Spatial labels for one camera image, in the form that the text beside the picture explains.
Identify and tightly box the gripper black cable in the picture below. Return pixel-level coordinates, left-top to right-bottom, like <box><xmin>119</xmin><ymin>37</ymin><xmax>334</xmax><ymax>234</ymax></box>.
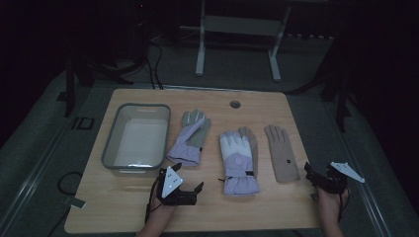
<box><xmin>337</xmin><ymin>187</ymin><xmax>352</xmax><ymax>222</ymax></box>
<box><xmin>143</xmin><ymin>176</ymin><xmax>166</xmax><ymax>225</ymax></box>

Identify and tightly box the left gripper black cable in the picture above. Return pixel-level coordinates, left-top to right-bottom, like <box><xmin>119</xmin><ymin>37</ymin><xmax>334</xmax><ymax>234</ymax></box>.
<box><xmin>143</xmin><ymin>176</ymin><xmax>166</xmax><ymax>225</ymax></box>

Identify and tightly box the black floor bracket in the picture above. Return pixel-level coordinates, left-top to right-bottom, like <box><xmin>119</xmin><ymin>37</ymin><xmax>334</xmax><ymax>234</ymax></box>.
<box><xmin>71</xmin><ymin>116</ymin><xmax>96</xmax><ymax>130</ymax></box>

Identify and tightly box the person's left hand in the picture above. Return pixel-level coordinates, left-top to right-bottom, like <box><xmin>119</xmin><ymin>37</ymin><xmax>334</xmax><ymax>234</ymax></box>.
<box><xmin>147</xmin><ymin>197</ymin><xmax>178</xmax><ymax>225</ymax></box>

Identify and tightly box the white metal stand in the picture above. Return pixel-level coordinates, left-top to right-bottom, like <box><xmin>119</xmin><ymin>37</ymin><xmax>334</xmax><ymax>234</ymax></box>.
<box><xmin>179</xmin><ymin>0</ymin><xmax>293</xmax><ymax>83</ymax></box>

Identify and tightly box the grey translucent plastic bin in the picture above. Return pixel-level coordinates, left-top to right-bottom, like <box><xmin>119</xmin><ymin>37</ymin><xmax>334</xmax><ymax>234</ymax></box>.
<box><xmin>101</xmin><ymin>103</ymin><xmax>172</xmax><ymax>175</ymax></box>

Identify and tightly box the black tripod stand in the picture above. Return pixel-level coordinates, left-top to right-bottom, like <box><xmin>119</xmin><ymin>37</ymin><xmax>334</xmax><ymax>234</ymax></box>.
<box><xmin>56</xmin><ymin>45</ymin><xmax>147</xmax><ymax>119</ymax></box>
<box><xmin>286</xmin><ymin>39</ymin><xmax>355</xmax><ymax>133</ymax></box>

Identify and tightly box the person's right hand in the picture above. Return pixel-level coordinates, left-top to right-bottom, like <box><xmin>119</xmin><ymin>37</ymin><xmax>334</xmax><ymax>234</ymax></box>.
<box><xmin>316</xmin><ymin>187</ymin><xmax>351</xmax><ymax>225</ymax></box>

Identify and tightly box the looped black cable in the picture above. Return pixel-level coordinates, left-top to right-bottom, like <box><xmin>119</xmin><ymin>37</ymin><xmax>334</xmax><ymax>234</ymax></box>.
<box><xmin>56</xmin><ymin>171</ymin><xmax>84</xmax><ymax>198</ymax></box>

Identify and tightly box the purple and white ski glove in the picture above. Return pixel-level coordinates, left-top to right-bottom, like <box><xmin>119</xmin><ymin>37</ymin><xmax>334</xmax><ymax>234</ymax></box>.
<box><xmin>218</xmin><ymin>129</ymin><xmax>261</xmax><ymax>198</ymax></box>

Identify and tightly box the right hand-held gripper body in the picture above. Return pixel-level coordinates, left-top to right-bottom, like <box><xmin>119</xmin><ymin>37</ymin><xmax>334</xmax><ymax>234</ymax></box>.
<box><xmin>309</xmin><ymin>161</ymin><xmax>366</xmax><ymax>195</ymax></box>

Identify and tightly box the grey tape piece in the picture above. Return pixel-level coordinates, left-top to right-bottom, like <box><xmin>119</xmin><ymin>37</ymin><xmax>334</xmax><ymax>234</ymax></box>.
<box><xmin>68</xmin><ymin>196</ymin><xmax>88</xmax><ymax>209</ymax></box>

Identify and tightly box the beige glove with black dot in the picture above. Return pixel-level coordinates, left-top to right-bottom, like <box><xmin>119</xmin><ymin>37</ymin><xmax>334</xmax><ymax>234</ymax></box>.
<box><xmin>263</xmin><ymin>123</ymin><xmax>301</xmax><ymax>184</ymax></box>

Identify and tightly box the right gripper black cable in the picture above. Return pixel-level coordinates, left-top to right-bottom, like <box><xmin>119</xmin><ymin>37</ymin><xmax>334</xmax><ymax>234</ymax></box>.
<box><xmin>337</xmin><ymin>187</ymin><xmax>352</xmax><ymax>222</ymax></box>

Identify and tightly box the purple and grey ski glove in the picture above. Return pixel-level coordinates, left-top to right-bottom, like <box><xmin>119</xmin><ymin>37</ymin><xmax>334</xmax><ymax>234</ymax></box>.
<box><xmin>166</xmin><ymin>109</ymin><xmax>212</xmax><ymax>167</ymax></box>

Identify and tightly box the black floor cable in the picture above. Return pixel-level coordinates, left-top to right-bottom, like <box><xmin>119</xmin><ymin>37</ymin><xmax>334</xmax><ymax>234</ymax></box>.
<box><xmin>144</xmin><ymin>41</ymin><xmax>165</xmax><ymax>91</ymax></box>

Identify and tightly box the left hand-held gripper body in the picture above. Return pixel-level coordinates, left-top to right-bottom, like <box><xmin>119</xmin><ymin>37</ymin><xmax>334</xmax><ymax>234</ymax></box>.
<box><xmin>155</xmin><ymin>166</ymin><xmax>199</xmax><ymax>207</ymax></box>

